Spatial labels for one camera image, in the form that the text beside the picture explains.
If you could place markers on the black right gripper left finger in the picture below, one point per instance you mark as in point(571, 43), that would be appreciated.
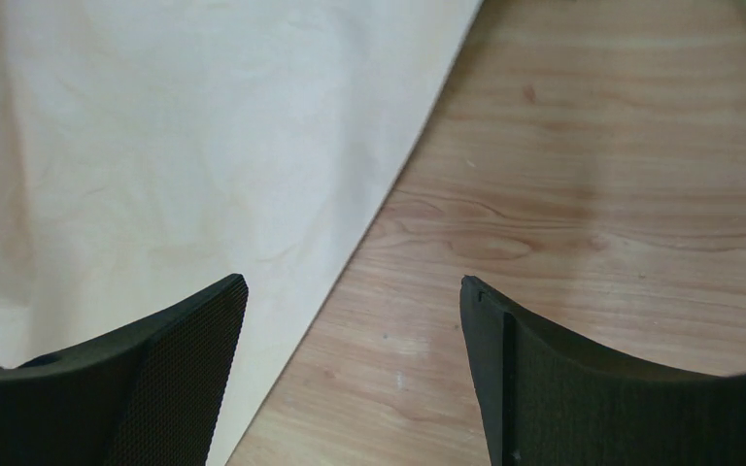
point(147, 393)

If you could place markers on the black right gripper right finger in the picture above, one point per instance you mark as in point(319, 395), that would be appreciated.
point(551, 396)

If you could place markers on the peach green wrapping paper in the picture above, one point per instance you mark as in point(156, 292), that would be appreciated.
point(150, 148)

